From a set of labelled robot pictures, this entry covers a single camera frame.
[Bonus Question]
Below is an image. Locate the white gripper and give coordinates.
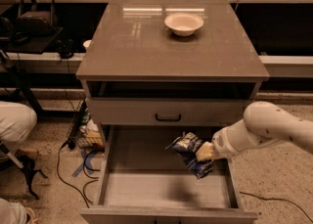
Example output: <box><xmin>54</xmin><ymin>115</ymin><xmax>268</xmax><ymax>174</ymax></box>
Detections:
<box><xmin>196</xmin><ymin>127</ymin><xmax>239</xmax><ymax>162</ymax></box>

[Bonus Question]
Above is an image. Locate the blue chip bag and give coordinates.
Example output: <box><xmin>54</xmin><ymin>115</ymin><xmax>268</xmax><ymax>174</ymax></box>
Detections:
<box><xmin>166</xmin><ymin>132</ymin><xmax>213</xmax><ymax>179</ymax></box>

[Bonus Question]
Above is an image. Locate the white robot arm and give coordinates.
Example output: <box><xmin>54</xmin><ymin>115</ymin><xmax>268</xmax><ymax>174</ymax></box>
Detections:
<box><xmin>196</xmin><ymin>102</ymin><xmax>313</xmax><ymax>161</ymax></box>

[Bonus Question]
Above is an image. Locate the open bottom drawer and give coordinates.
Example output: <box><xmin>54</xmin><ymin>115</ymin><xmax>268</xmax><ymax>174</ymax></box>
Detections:
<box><xmin>80</xmin><ymin>126</ymin><xmax>257</xmax><ymax>224</ymax></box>

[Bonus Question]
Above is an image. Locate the grey drawer cabinet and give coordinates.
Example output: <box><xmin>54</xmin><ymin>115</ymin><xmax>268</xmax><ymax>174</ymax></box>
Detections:
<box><xmin>75</xmin><ymin>0</ymin><xmax>270</xmax><ymax>224</ymax></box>

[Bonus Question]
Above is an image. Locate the closed upper drawer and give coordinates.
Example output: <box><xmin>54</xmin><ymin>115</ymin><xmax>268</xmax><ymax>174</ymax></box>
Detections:
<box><xmin>86</xmin><ymin>98</ymin><xmax>248</xmax><ymax>126</ymax></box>

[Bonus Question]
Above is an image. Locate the black bag on shelf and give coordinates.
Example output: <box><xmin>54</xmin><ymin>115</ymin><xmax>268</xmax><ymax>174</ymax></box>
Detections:
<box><xmin>15</xmin><ymin>0</ymin><xmax>58</xmax><ymax>36</ymax></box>

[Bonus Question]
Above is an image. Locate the blue tape cross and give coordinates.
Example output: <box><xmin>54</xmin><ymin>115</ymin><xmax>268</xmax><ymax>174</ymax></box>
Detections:
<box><xmin>71</xmin><ymin>150</ymin><xmax>97</xmax><ymax>177</ymax></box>

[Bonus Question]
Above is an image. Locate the black stool leg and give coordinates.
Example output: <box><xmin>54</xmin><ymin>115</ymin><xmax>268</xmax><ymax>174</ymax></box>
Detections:
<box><xmin>0</xmin><ymin>142</ymin><xmax>47</xmax><ymax>200</ymax></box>

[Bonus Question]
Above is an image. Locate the person's leg in white trousers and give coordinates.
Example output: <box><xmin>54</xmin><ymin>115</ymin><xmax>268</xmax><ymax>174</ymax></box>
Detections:
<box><xmin>0</xmin><ymin>101</ymin><xmax>39</xmax><ymax>159</ymax></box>

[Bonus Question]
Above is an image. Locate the person's foot bottom left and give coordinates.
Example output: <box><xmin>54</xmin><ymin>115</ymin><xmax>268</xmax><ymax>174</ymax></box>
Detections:
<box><xmin>0</xmin><ymin>199</ymin><xmax>38</xmax><ymax>224</ymax></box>

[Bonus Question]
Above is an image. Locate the black side table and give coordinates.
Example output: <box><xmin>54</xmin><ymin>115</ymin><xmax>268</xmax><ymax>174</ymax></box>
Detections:
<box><xmin>0</xmin><ymin>27</ymin><xmax>63</xmax><ymax>54</ymax></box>

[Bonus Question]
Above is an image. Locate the black drawer handle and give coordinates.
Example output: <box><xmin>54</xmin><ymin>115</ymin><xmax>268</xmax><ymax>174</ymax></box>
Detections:
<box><xmin>155</xmin><ymin>113</ymin><xmax>182</xmax><ymax>122</ymax></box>

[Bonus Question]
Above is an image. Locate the black floor cable right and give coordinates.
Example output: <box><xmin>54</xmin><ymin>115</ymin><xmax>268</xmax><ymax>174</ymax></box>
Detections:
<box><xmin>240</xmin><ymin>191</ymin><xmax>313</xmax><ymax>224</ymax></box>

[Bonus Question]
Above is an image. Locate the black floor cable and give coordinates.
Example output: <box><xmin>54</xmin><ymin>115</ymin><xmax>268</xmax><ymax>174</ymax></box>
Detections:
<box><xmin>56</xmin><ymin>140</ymin><xmax>101</xmax><ymax>208</ymax></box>
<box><xmin>240</xmin><ymin>191</ymin><xmax>313</xmax><ymax>224</ymax></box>

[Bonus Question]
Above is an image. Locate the wire basket with items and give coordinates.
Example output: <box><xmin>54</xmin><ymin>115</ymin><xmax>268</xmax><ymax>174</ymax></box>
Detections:
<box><xmin>66</xmin><ymin>102</ymin><xmax>104</xmax><ymax>150</ymax></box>

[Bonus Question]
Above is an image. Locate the black floor cable left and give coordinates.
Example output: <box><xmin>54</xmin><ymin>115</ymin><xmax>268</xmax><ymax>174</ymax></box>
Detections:
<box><xmin>56</xmin><ymin>140</ymin><xmax>101</xmax><ymax>208</ymax></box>

